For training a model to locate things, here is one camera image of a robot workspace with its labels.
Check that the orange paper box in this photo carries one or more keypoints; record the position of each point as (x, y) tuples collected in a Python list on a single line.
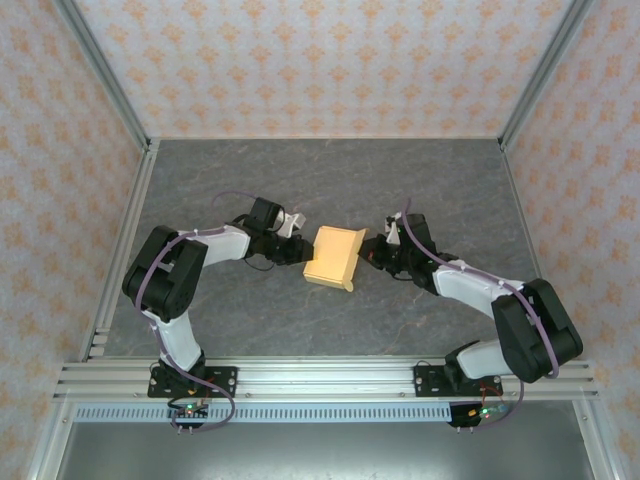
[(330, 255)]

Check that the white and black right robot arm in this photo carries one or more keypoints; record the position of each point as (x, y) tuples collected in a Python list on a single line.
[(465, 287)]

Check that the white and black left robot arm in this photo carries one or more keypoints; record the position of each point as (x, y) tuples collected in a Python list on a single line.
[(177, 340)]

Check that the grey metal sheet panel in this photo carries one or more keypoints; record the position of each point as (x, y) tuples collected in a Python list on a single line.
[(325, 450)]

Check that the aluminium table side rail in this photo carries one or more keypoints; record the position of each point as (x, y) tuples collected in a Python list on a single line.
[(144, 175), (535, 250)]

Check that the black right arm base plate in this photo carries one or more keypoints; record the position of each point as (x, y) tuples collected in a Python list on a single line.
[(425, 382)]

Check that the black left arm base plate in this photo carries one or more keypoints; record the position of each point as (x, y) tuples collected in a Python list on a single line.
[(225, 380)]

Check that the aluminium mounting rail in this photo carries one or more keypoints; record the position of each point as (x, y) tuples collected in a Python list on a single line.
[(325, 380)]

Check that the aluminium frame post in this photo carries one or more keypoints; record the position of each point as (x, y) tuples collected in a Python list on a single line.
[(545, 65), (100, 65)]

